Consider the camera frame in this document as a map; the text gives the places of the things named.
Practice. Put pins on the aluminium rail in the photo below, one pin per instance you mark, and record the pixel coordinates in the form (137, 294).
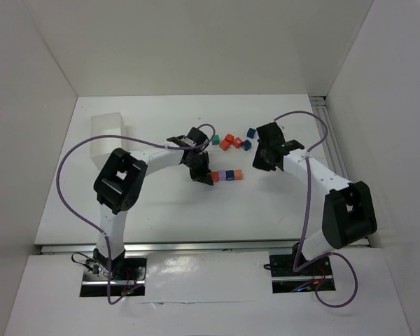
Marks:
(330, 146)
(179, 247)

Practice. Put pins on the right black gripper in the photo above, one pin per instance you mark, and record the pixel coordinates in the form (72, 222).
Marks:
(262, 158)

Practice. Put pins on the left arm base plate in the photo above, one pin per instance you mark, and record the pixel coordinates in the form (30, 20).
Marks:
(127, 280)

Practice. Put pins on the dark blue wood block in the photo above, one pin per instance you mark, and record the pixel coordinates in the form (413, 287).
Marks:
(230, 175)

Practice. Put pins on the blue wood block far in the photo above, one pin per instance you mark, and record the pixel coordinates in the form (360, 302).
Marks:
(251, 133)

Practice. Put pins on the aluminium rail right side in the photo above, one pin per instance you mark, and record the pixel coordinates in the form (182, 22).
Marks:
(330, 146)

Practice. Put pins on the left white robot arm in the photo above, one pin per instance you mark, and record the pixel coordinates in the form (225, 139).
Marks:
(119, 183)

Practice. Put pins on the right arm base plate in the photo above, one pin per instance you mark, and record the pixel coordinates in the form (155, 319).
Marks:
(285, 280)

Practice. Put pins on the teal wood block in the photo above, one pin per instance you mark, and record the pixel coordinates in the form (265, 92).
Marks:
(215, 140)

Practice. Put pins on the aluminium rail front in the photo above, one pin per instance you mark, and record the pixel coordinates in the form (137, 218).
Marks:
(179, 247)

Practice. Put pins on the orange wood block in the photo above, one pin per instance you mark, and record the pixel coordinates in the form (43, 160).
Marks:
(238, 175)

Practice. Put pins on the white plastic bin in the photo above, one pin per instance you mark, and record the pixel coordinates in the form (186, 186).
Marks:
(106, 124)

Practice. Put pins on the red wood block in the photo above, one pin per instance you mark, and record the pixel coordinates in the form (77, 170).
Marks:
(229, 138)
(214, 176)

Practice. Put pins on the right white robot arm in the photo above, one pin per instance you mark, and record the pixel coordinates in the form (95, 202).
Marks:
(348, 211)

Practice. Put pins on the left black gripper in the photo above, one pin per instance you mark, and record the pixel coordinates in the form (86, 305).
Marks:
(199, 169)

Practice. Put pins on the purple wood block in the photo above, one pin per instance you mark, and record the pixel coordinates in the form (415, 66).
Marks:
(222, 175)

